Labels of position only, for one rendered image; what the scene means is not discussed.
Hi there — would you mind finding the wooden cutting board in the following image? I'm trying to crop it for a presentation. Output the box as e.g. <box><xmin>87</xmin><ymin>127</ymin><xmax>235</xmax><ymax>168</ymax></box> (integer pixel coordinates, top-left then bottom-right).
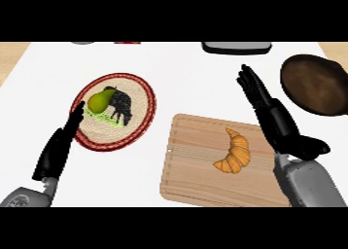
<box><xmin>159</xmin><ymin>113</ymin><xmax>292</xmax><ymax>208</ymax></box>

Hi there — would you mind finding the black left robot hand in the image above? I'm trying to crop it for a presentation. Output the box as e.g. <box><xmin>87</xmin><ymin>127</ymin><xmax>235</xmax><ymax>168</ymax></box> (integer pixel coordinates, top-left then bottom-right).
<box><xmin>31</xmin><ymin>100</ymin><xmax>87</xmax><ymax>182</ymax></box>

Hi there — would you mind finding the round woven red-rimmed placemat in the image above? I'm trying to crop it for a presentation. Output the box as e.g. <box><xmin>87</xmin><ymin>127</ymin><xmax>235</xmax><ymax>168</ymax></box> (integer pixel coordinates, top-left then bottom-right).
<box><xmin>70</xmin><ymin>72</ymin><xmax>159</xmax><ymax>153</ymax></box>

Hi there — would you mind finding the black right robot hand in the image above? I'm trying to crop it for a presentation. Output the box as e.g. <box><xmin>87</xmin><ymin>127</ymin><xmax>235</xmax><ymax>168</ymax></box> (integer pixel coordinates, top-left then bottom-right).
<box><xmin>236</xmin><ymin>63</ymin><xmax>332</xmax><ymax>161</ymax></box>

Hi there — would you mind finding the dark grey appliance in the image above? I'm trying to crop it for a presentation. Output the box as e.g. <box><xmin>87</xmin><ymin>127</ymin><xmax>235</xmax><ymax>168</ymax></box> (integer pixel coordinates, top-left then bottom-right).
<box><xmin>202</xmin><ymin>41</ymin><xmax>274</xmax><ymax>55</ymax></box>

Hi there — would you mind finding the green pear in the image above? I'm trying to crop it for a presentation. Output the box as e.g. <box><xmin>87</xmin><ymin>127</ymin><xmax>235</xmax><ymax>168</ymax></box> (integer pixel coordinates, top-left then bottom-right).
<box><xmin>87</xmin><ymin>89</ymin><xmax>119</xmax><ymax>115</ymax></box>

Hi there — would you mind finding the golden croissant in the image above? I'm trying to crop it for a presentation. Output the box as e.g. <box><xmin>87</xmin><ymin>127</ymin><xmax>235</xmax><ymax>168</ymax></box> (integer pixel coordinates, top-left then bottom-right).
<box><xmin>212</xmin><ymin>126</ymin><xmax>254</xmax><ymax>174</ymax></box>

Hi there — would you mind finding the dark brown pan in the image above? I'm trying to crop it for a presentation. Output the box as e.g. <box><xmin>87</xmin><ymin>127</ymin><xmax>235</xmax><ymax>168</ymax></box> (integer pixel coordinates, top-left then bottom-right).
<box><xmin>279</xmin><ymin>53</ymin><xmax>348</xmax><ymax>119</ymax></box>

